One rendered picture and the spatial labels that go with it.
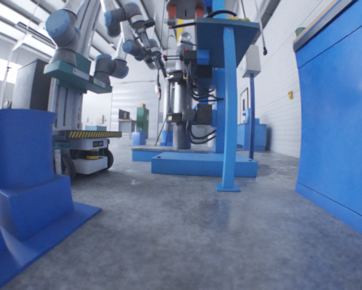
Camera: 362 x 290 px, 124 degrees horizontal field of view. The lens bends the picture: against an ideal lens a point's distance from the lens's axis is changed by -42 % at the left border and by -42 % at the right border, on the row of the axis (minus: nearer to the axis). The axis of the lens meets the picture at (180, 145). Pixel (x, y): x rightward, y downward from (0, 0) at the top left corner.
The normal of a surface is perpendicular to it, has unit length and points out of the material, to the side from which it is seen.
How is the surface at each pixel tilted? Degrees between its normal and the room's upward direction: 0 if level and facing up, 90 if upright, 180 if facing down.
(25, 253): 0
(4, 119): 116
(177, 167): 90
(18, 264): 0
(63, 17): 95
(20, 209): 90
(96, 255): 0
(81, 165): 90
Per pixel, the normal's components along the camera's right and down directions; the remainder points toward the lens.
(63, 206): 0.99, 0.04
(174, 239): 0.04, -1.00
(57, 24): 0.29, 0.15
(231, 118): -0.10, 0.06
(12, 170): 0.68, 0.07
